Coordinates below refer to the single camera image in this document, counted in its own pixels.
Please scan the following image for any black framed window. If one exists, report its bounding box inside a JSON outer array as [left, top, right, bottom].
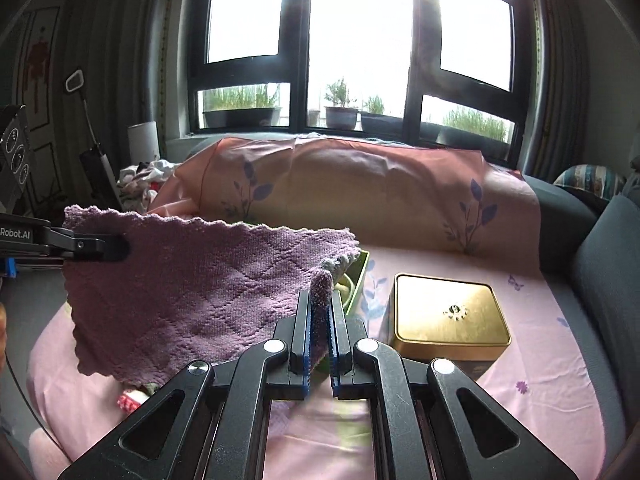
[[187, 0, 526, 166]]

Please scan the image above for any wall poster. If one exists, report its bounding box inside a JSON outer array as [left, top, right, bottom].
[[12, 7, 63, 131]]

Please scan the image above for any small dark planter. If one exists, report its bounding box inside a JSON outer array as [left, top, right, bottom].
[[360, 96, 407, 133]]

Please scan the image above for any red white small object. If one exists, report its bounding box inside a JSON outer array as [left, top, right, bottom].
[[117, 387, 151, 412]]

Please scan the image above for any green cardboard box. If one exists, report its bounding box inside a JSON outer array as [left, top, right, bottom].
[[320, 249, 372, 321]]

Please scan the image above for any pile of clothes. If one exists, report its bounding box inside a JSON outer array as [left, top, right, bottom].
[[117, 159, 183, 211]]

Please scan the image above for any pink printed bedsheet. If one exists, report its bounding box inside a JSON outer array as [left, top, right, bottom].
[[27, 135, 626, 480]]

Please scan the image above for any grey cushion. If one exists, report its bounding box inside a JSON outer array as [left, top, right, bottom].
[[570, 195, 640, 401]]

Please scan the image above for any white lamp shade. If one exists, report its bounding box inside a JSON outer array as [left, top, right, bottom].
[[127, 122, 161, 166]]

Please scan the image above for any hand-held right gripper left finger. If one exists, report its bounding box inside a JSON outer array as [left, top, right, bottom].
[[57, 289, 331, 480]]

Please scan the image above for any long dark planter with grass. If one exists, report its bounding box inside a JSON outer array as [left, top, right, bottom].
[[202, 85, 283, 128], [440, 107, 511, 152]]

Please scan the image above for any purple quilted cloth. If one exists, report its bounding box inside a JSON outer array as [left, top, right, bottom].
[[61, 204, 362, 386]]

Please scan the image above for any black tin box gold lid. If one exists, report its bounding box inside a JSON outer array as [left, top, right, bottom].
[[387, 272, 512, 381]]

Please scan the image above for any round grey flower pot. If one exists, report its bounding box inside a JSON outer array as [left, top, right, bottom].
[[324, 79, 360, 131]]

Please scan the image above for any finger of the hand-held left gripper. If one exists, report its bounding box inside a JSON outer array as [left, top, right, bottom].
[[44, 226, 132, 263]]

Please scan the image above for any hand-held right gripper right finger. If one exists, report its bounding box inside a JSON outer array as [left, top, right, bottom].
[[327, 299, 578, 480]]

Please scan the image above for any black cable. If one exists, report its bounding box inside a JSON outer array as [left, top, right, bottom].
[[0, 355, 74, 462]]

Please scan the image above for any grey curtain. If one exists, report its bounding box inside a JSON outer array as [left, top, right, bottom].
[[520, 0, 601, 181], [60, 0, 196, 201]]

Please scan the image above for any dark upright appliance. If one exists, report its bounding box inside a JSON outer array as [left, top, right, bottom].
[[64, 69, 120, 202]]

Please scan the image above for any striped pillow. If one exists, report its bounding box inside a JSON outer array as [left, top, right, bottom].
[[552, 164, 628, 206]]

